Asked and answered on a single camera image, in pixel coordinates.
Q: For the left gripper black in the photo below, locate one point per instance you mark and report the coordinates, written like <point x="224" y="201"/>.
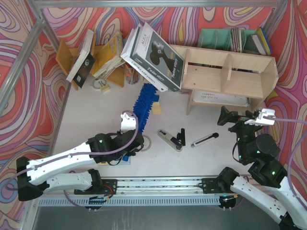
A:
<point x="138" y="143"/>

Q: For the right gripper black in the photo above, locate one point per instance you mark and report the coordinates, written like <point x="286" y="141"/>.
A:
<point x="236" y="117"/>

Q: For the beige masking tape roll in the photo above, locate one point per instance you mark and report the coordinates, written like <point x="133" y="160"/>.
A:
<point x="147" y="143"/>

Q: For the blue fluffy duster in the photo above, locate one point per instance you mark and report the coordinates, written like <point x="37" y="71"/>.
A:
<point x="143" y="105"/>

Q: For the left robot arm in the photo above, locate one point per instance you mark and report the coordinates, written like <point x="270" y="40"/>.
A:
<point x="73" y="169"/>

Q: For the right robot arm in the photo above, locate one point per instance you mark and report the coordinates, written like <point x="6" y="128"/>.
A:
<point x="286" y="206"/>

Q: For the light wooden bookshelf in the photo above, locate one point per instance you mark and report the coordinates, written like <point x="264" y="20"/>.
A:
<point x="230" y="73"/>

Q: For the beige calculator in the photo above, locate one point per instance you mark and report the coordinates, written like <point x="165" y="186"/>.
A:
<point x="125" y="161"/>

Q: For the spiral notebook white cover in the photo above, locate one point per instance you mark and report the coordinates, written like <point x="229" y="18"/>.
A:
<point x="220" y="98"/>

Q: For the beige black stapler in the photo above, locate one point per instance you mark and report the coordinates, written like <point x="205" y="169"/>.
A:
<point x="170" y="140"/>

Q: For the black clip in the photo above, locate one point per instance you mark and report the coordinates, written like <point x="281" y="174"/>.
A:
<point x="181" y="136"/>

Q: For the pencil cup with pencils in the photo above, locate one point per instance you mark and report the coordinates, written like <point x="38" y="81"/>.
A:
<point x="131" y="75"/>

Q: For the black white paperback book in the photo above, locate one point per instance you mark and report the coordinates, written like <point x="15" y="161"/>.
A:
<point x="83" y="61"/>

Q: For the green desk organizer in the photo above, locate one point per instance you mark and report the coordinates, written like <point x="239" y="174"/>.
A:
<point x="220" y="39"/>

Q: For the blue covered notebook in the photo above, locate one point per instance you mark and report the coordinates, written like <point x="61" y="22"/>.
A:
<point x="261" y="42"/>

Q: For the yellow worn book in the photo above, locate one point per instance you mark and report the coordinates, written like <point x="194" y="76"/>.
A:
<point x="108" y="58"/>

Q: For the white Chokladfabriken book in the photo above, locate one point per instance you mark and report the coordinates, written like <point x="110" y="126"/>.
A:
<point x="125" y="55"/>

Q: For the Twins story book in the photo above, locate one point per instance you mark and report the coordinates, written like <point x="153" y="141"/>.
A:
<point x="154" y="55"/>

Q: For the orange wooden book stand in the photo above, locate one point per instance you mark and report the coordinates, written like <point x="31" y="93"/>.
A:
<point x="65" y="56"/>

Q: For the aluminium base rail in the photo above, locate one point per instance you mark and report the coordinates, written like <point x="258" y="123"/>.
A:
<point x="153" y="187"/>

